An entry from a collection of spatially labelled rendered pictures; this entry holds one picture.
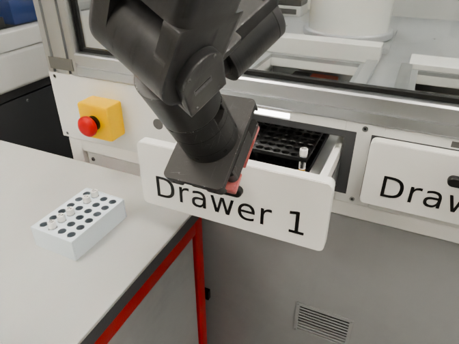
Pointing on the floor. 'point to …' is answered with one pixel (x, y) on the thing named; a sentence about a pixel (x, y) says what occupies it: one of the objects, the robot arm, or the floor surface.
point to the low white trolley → (95, 261)
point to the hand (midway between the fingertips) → (233, 175)
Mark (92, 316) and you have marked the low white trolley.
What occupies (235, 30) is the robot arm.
